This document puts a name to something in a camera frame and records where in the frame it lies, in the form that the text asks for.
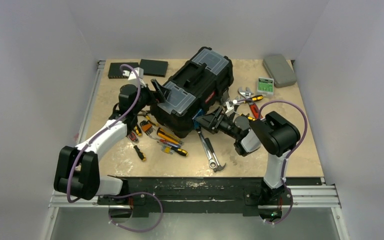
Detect black network switch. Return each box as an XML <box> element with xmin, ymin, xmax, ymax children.
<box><xmin>107</xmin><ymin>62</ymin><xmax>139</xmax><ymax>79</ymax></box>

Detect orange utility knife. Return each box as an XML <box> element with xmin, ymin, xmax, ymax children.
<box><xmin>156</xmin><ymin>127</ymin><xmax>184</xmax><ymax>146</ymax></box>

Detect silver ratchet wrench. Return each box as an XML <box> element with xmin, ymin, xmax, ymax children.
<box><xmin>196</xmin><ymin>128</ymin><xmax>219</xmax><ymax>172</ymax></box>

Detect aluminium frame rail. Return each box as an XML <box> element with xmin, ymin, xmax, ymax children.
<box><xmin>48</xmin><ymin>59</ymin><xmax>107</xmax><ymax>210</ymax></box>

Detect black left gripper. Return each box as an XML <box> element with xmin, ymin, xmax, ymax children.
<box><xmin>133</xmin><ymin>80</ymin><xmax>172</xmax><ymax>116</ymax></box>

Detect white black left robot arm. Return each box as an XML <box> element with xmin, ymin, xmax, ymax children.
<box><xmin>53</xmin><ymin>79</ymin><xmax>171</xmax><ymax>205</ymax></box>

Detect steel claw hammer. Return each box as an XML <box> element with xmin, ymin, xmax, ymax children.
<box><xmin>205</xmin><ymin>137</ymin><xmax>226</xmax><ymax>172</ymax></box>

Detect black flat box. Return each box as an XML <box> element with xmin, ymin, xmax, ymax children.
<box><xmin>139</xmin><ymin>59</ymin><xmax>169</xmax><ymax>78</ymax></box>

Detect grey plastic case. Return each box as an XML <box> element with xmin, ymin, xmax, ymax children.
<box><xmin>263</xmin><ymin>54</ymin><xmax>298</xmax><ymax>88</ymax></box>

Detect black yellow long screwdriver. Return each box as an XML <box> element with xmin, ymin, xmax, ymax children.
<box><xmin>232</xmin><ymin>95</ymin><xmax>264</xmax><ymax>105</ymax></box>

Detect red black wire stripper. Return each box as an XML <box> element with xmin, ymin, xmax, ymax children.
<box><xmin>127</xmin><ymin>131</ymin><xmax>139</xmax><ymax>144</ymax></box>

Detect green white bit box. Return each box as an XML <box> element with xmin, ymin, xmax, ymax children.
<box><xmin>256</xmin><ymin>77</ymin><xmax>274</xmax><ymax>98</ymax></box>

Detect red blue small screwdriver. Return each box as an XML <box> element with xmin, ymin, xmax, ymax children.
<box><xmin>148</xmin><ymin>135</ymin><xmax>181</xmax><ymax>148</ymax></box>

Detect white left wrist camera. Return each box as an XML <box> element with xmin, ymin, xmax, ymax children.
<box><xmin>128</xmin><ymin>67</ymin><xmax>146</xmax><ymax>87</ymax></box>

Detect yellow black pliers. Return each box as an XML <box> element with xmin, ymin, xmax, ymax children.
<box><xmin>137</xmin><ymin>110</ymin><xmax>159</xmax><ymax>127</ymax></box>

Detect red handled adjustable wrench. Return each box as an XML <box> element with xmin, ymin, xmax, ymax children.
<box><xmin>237</xmin><ymin>87</ymin><xmax>264</xmax><ymax>119</ymax></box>

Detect short black yellow screwdriver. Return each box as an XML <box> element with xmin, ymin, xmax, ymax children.
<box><xmin>133</xmin><ymin>145</ymin><xmax>147</xmax><ymax>162</ymax></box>

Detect black plastic toolbox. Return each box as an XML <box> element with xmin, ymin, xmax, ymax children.
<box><xmin>150</xmin><ymin>46</ymin><xmax>234</xmax><ymax>139</ymax></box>

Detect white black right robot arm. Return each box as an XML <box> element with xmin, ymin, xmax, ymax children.
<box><xmin>194</xmin><ymin>107</ymin><xmax>301</xmax><ymax>204</ymax></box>

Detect black yellow phillips screwdriver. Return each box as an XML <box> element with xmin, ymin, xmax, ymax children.
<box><xmin>163</xmin><ymin>144</ymin><xmax>188</xmax><ymax>157</ymax></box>

